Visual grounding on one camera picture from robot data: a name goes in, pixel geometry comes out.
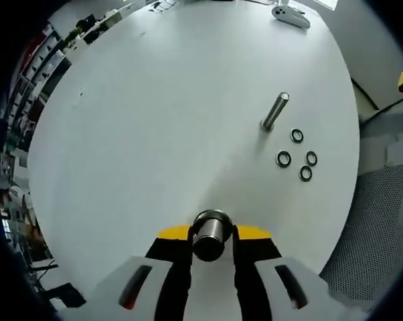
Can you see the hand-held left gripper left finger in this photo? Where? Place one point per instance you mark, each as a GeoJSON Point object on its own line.
{"type": "Point", "coordinates": [168, 264]}

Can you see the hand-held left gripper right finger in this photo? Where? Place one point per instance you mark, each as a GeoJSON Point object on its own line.
{"type": "Point", "coordinates": [258, 264]}

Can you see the large threaded steel stud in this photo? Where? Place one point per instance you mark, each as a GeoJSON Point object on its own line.
{"type": "Point", "coordinates": [210, 240]}

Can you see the large steel washer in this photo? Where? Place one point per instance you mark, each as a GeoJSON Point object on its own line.
{"type": "Point", "coordinates": [212, 211]}

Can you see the small steel washer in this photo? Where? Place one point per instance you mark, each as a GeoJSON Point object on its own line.
{"type": "Point", "coordinates": [278, 158]}
{"type": "Point", "coordinates": [292, 135]}

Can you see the small threaded steel stud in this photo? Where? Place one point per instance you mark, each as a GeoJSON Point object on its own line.
{"type": "Point", "coordinates": [275, 112]}

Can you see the grey mesh chair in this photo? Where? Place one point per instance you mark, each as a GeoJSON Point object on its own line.
{"type": "Point", "coordinates": [372, 217]}

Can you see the white handheld controller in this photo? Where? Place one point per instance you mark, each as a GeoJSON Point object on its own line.
{"type": "Point", "coordinates": [290, 16]}

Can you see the white storage shelf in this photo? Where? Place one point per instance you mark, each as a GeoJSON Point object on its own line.
{"type": "Point", "coordinates": [37, 67]}

